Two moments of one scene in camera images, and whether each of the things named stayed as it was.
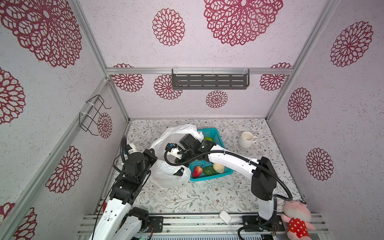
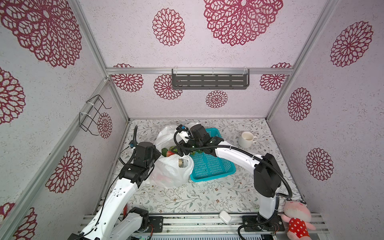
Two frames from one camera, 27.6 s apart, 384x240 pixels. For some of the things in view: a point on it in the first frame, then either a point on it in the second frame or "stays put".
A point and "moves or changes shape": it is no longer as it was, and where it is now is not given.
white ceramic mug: [246, 139] stays put
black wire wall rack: [88, 115] stays put
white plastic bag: [162, 173] moves or changes shape
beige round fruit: [219, 167] moves or changes shape
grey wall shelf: [210, 78] stays put
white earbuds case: [225, 216] stays put
